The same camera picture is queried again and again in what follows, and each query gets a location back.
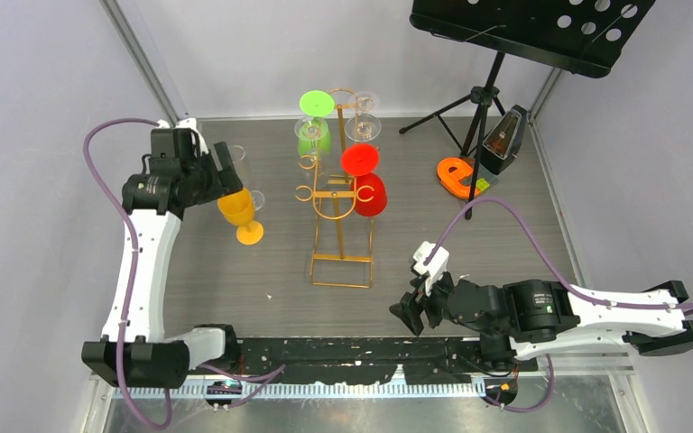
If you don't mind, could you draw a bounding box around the yellow wine glass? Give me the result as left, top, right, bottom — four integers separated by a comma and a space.
217, 188, 264, 245

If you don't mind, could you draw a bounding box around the clear wine glass back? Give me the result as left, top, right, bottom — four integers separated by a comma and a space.
348, 91, 379, 113

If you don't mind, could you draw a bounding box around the green toy brick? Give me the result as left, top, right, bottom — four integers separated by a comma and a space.
475, 178, 491, 196

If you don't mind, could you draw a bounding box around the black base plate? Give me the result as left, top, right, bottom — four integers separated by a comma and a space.
228, 336, 537, 385

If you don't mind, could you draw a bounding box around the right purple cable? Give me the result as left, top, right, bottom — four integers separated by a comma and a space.
424, 197, 693, 415

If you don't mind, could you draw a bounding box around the clear wine glass front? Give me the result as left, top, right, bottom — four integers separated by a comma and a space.
228, 144, 265, 211

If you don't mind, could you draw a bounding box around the gold wire glass rack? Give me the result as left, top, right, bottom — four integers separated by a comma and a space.
296, 88, 374, 289

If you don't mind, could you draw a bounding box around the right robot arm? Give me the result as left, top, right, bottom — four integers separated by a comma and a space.
389, 272, 693, 372

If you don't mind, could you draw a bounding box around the red wine glass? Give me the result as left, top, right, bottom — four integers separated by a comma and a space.
340, 143, 388, 217

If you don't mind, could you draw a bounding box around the black metronome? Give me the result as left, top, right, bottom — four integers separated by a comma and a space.
481, 105, 528, 175

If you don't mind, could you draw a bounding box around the clear wine glass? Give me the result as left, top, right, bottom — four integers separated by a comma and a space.
348, 91, 379, 113
228, 144, 265, 211
293, 116, 331, 143
344, 113, 383, 143

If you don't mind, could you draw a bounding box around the green wine glass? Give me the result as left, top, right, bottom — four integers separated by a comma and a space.
294, 90, 336, 157

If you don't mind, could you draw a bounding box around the black music stand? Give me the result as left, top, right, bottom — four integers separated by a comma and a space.
398, 0, 657, 221

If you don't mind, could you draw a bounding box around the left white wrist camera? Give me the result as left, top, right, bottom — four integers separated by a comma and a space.
156, 117, 210, 156

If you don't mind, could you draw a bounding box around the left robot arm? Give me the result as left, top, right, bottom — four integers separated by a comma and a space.
81, 124, 242, 390

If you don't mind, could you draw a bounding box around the orange toy track piece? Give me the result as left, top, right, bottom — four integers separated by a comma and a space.
436, 157, 480, 199

